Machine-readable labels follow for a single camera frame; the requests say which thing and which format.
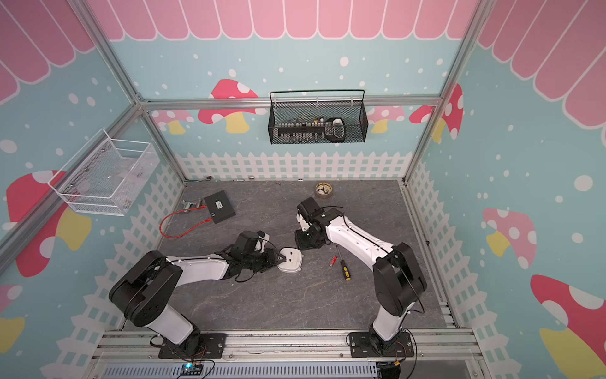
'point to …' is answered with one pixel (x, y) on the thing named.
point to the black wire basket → (345, 121)
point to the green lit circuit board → (192, 369)
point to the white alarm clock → (293, 260)
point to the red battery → (334, 260)
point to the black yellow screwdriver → (345, 270)
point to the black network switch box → (219, 206)
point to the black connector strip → (301, 132)
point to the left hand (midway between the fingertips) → (282, 263)
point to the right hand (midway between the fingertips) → (301, 244)
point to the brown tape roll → (323, 190)
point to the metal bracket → (188, 205)
